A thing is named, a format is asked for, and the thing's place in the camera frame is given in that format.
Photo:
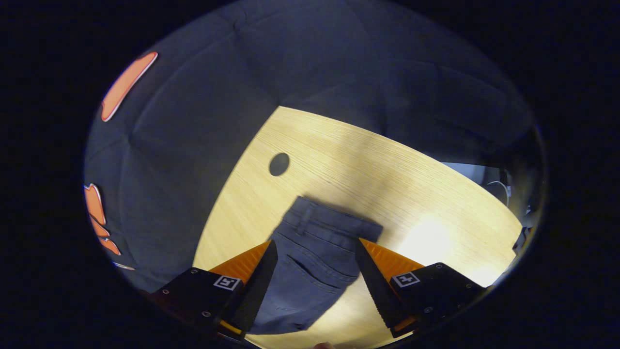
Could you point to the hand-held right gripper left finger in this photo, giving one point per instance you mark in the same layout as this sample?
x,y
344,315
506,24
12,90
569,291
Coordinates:
x,y
256,286

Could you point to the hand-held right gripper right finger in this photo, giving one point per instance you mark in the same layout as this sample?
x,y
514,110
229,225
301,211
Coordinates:
x,y
375,286

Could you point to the dark grey jeans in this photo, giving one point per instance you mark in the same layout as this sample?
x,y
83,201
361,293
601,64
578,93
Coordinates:
x,y
315,261

